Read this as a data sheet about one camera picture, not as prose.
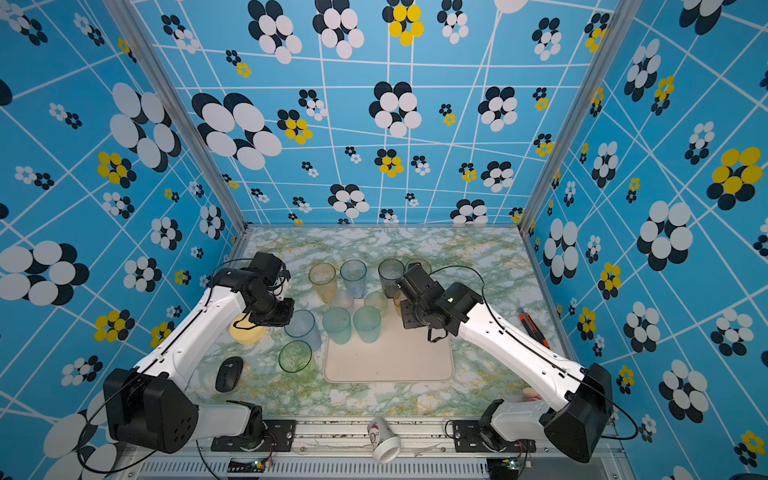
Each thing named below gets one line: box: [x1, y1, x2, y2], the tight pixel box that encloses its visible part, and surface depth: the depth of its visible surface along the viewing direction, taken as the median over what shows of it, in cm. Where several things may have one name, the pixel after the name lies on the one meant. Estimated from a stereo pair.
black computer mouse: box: [215, 356, 244, 393], surface depth 84 cm
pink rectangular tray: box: [324, 302, 455, 383], surface depth 87 cm
